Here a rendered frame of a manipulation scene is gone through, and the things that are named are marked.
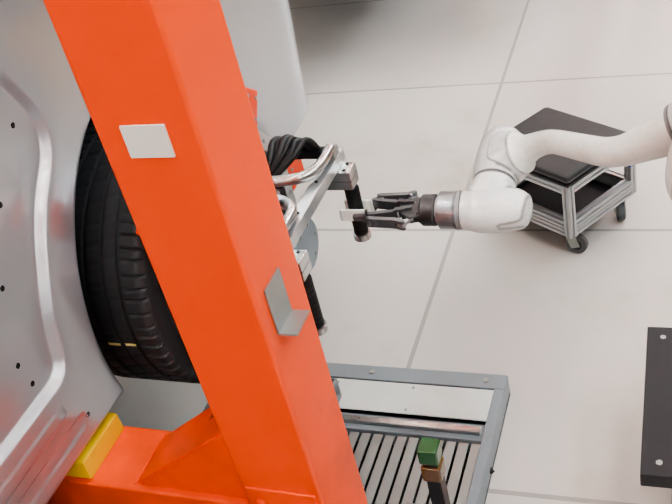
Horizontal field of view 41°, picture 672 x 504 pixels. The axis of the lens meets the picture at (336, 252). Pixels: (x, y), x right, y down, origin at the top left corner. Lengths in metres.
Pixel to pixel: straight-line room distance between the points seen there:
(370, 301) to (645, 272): 0.94
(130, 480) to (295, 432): 0.48
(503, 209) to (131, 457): 0.95
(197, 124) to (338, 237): 2.41
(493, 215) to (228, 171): 0.88
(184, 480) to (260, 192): 0.68
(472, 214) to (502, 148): 0.18
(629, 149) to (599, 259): 1.43
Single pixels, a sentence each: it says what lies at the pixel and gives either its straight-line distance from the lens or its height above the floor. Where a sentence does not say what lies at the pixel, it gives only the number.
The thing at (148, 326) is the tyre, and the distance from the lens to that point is 1.94.
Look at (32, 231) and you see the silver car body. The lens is 1.80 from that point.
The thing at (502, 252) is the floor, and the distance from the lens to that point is 3.35.
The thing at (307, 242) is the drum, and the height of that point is 0.86.
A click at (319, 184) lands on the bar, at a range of 2.02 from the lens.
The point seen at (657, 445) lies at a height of 0.30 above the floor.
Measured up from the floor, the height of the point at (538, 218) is 0.12.
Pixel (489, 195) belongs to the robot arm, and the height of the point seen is 0.88.
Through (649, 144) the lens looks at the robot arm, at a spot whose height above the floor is 1.05.
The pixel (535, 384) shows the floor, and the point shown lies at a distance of 2.83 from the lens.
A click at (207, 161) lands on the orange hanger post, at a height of 1.43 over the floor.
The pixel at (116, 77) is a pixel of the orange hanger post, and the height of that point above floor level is 1.56.
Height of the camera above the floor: 2.00
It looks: 35 degrees down
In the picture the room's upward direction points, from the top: 15 degrees counter-clockwise
